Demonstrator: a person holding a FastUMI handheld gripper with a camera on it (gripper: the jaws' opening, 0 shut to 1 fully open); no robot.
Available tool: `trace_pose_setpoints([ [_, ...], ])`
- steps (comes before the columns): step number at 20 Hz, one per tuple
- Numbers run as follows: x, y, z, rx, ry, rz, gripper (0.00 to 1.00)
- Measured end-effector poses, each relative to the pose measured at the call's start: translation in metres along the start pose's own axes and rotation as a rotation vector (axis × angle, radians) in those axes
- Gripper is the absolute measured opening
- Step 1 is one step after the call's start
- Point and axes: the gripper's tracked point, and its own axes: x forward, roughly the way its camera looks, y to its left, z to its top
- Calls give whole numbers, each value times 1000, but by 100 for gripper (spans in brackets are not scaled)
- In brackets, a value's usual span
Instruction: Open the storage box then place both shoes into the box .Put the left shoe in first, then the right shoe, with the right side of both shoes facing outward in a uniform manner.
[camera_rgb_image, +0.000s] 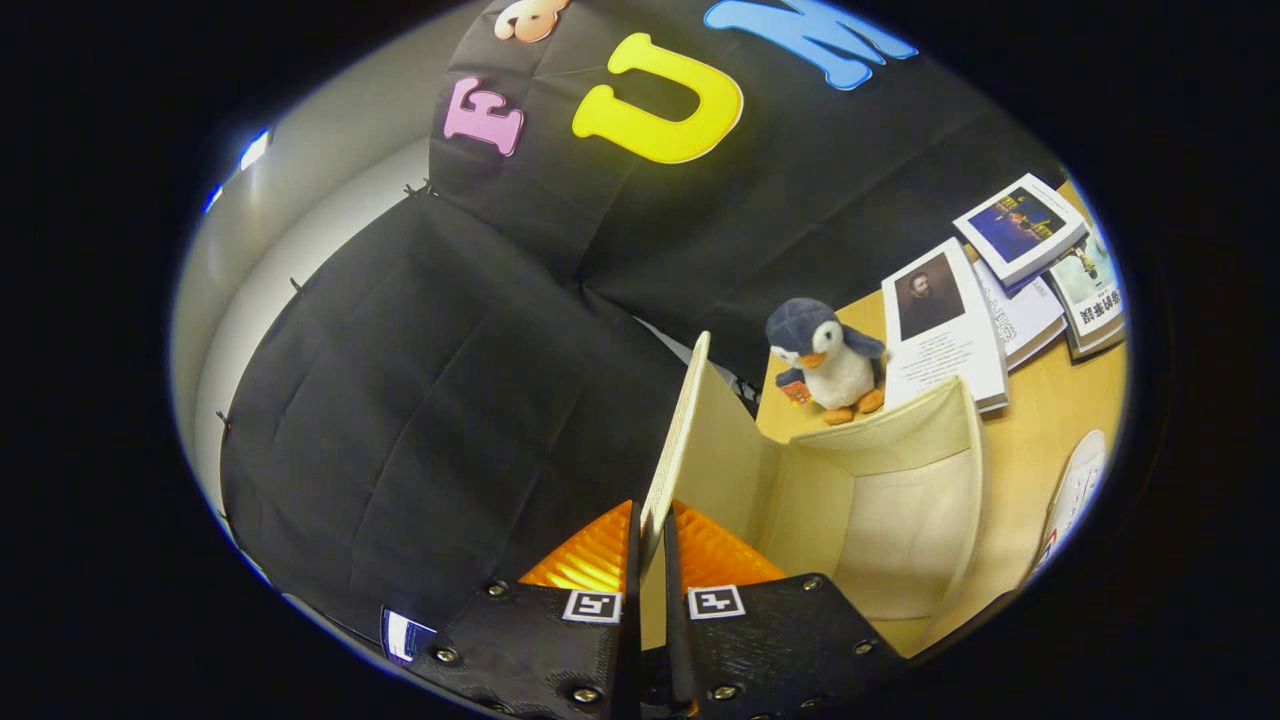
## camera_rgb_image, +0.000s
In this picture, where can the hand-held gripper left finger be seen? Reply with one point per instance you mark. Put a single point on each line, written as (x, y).
(631, 660)

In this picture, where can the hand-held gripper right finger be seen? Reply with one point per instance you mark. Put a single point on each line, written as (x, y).
(678, 650)

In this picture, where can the beige fabric storage box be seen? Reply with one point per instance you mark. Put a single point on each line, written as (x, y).
(900, 520)

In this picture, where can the white shoe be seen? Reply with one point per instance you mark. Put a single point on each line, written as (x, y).
(1075, 495)

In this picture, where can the blue and white object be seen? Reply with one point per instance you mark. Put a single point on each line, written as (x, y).
(405, 635)

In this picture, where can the navy penguin plush toy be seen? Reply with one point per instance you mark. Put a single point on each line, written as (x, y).
(835, 370)

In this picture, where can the white book with portrait cover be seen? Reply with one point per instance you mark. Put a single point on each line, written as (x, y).
(945, 350)

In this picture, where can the plain white book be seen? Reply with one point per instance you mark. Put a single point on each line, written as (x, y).
(1025, 320)

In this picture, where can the book with blue night cover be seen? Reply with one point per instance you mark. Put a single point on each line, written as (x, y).
(1020, 225)

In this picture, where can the book with teal cover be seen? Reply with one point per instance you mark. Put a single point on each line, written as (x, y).
(1090, 290)

